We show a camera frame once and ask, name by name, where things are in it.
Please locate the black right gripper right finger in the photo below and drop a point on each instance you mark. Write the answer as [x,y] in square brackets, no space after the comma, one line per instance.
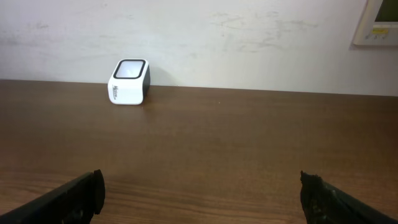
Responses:
[322,203]

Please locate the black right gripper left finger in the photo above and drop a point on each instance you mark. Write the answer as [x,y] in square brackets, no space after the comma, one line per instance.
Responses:
[77,201]

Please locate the white barcode scanner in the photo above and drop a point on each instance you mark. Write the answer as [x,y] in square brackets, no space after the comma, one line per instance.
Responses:
[130,82]

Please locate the beige wall control panel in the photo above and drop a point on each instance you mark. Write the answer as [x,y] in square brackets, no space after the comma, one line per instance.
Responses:
[378,24]

